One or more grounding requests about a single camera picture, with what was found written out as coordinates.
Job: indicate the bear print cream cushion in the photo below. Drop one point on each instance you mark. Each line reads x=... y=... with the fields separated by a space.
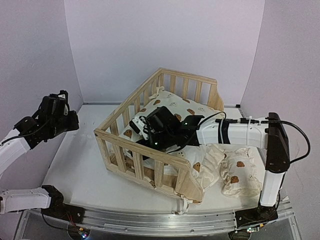
x=204 y=159

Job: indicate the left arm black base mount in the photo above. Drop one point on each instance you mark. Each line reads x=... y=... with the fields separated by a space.
x=59 y=210

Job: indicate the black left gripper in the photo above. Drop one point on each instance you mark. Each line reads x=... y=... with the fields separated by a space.
x=74 y=125

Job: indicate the wooden pet bed frame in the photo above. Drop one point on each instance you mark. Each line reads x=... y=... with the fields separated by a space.
x=111 y=145

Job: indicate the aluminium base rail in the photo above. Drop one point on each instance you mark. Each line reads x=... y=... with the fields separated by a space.
x=134 y=210

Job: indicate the small bear print pillow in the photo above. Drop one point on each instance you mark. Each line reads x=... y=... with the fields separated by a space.
x=239 y=174

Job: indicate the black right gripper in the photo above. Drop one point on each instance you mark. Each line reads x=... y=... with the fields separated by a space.
x=145 y=156

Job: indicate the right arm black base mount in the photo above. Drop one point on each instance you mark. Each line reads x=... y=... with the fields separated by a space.
x=255 y=216

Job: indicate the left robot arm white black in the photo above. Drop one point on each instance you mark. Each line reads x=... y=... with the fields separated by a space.
x=17 y=191

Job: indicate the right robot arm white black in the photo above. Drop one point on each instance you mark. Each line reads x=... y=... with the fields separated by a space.
x=264 y=133

